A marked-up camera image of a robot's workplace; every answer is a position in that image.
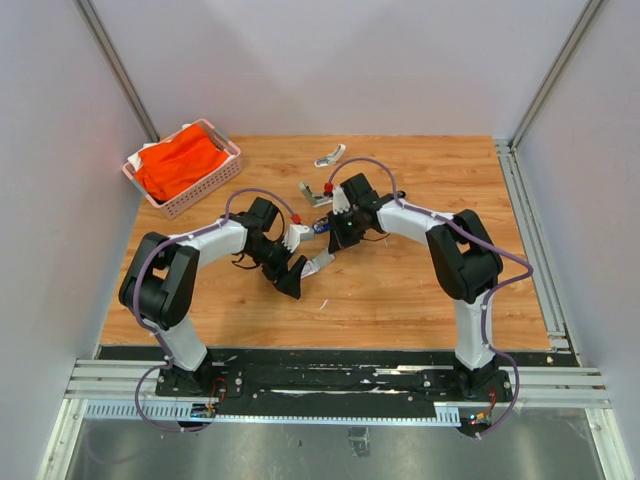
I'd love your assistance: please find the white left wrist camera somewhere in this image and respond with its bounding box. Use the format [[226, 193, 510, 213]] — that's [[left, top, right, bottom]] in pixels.
[[282, 224, 315, 252]]

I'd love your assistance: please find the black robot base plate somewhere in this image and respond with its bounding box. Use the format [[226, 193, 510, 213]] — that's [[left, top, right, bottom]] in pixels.
[[94, 344, 536, 417]]

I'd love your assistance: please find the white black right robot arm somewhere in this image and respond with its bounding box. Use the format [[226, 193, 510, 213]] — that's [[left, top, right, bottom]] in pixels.
[[324, 173, 503, 400]]

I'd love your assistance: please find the left aluminium frame post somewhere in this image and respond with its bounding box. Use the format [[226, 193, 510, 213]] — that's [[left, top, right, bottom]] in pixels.
[[73, 0, 160, 141]]

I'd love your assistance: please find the right aluminium frame post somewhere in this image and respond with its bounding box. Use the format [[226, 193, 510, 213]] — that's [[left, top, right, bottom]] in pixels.
[[508, 0, 608, 151]]

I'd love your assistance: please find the grey white stapler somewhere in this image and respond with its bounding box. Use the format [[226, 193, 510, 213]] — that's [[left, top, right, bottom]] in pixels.
[[299, 181, 333, 208]]

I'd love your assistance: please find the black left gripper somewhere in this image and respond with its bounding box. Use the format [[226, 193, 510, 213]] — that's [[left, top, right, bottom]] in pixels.
[[246, 237, 308, 299]]

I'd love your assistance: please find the aluminium frame post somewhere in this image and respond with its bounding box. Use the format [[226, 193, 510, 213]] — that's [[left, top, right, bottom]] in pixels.
[[73, 0, 160, 141], [508, 0, 608, 151]]

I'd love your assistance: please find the orange cloth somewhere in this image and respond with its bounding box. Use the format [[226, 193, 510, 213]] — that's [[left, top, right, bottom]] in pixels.
[[128, 124, 229, 202]]

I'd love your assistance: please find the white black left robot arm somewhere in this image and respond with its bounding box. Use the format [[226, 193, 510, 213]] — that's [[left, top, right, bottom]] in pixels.
[[118, 197, 313, 396]]

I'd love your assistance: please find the grey slotted cable duct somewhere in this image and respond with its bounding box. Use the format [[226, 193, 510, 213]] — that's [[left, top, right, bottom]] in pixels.
[[84, 400, 462, 427]]

